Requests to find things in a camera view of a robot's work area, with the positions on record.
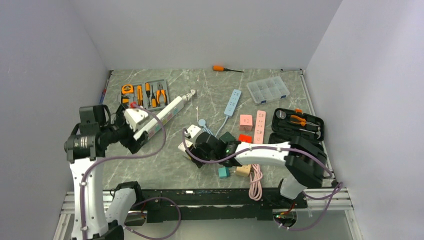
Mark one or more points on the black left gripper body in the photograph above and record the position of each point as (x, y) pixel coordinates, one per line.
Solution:
(124, 134)

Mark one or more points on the dark green cube socket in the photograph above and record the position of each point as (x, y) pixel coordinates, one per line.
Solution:
(227, 137)

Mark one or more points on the orange handled pliers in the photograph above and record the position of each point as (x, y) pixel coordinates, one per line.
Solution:
(297, 120)

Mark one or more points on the white power strip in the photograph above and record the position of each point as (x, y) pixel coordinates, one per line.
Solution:
(165, 115)

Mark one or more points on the light blue power strip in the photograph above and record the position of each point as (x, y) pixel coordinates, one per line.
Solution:
(232, 103)

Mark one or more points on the black plastic tool case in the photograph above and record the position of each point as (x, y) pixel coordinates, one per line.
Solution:
(283, 132)

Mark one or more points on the orange handled screwdriver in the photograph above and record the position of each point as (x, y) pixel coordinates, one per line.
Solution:
(218, 68)

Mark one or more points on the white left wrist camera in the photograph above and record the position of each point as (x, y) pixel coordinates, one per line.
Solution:
(135, 116)

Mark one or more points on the red cube socket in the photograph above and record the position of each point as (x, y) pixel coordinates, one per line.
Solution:
(245, 138)

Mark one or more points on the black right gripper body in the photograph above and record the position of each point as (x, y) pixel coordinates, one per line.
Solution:
(196, 151)

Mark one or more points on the light blue round plug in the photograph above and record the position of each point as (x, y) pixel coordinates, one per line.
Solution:
(202, 123)

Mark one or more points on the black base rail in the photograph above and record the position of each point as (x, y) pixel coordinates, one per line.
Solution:
(214, 204)

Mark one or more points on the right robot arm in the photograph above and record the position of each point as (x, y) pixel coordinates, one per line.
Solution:
(305, 161)

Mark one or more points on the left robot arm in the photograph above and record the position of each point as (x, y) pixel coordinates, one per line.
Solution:
(85, 151)

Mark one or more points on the pink cube socket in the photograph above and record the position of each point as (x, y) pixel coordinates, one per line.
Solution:
(245, 122)

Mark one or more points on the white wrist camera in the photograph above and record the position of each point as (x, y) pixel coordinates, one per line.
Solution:
(192, 132)
(135, 116)

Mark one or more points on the grey tool tray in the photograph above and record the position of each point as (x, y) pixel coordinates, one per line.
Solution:
(152, 95)

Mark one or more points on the beige cube socket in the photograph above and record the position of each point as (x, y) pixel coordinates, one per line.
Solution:
(244, 170)

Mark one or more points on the teal plug adapter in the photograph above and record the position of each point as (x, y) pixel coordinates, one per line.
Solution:
(223, 172)

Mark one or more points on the white cube socket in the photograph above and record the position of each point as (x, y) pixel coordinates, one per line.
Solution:
(182, 148)

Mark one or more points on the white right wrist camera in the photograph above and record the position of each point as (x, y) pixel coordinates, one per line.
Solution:
(192, 132)

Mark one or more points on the clear plastic organizer box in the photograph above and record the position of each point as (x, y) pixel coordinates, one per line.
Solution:
(268, 90)

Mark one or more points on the steel claw hammer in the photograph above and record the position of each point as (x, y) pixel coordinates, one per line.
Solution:
(316, 134)

